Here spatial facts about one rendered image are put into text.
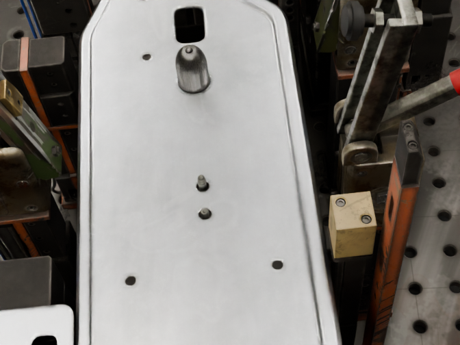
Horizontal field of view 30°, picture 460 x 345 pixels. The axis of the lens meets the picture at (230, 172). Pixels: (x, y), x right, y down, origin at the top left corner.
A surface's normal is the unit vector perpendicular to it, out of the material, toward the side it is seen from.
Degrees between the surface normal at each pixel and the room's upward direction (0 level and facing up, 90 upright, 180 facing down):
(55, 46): 0
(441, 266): 0
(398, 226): 90
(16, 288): 0
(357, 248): 90
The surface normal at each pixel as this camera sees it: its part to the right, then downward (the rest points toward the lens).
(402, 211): 0.08, 0.84
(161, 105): -0.07, -0.53
